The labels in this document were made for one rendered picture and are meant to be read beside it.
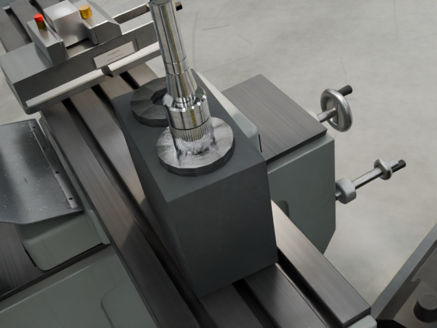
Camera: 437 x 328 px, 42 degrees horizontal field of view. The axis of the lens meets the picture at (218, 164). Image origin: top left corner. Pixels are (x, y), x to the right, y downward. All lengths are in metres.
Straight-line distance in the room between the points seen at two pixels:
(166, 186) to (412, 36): 2.45
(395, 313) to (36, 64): 0.82
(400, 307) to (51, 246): 0.65
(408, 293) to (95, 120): 0.67
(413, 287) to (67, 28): 0.82
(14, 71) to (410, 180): 1.51
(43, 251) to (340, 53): 2.07
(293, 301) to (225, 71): 2.17
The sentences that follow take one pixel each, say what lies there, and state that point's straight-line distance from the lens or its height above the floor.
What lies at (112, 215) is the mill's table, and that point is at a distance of 0.87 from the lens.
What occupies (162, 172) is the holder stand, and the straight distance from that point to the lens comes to 0.63.
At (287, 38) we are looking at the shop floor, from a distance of 3.00.
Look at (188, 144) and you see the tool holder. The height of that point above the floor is 1.17.
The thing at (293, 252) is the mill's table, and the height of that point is 0.96.
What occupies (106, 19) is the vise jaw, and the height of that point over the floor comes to 1.07.
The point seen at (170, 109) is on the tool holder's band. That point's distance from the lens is 0.59.
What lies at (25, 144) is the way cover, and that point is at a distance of 1.19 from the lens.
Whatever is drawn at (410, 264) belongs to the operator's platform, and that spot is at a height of 0.40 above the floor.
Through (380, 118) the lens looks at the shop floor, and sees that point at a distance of 2.46.
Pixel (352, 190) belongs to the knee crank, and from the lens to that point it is 1.39.
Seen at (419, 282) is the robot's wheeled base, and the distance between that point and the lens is 1.18.
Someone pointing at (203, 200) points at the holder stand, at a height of 1.13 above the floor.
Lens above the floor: 1.58
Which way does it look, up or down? 43 degrees down
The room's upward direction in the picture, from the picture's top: 12 degrees counter-clockwise
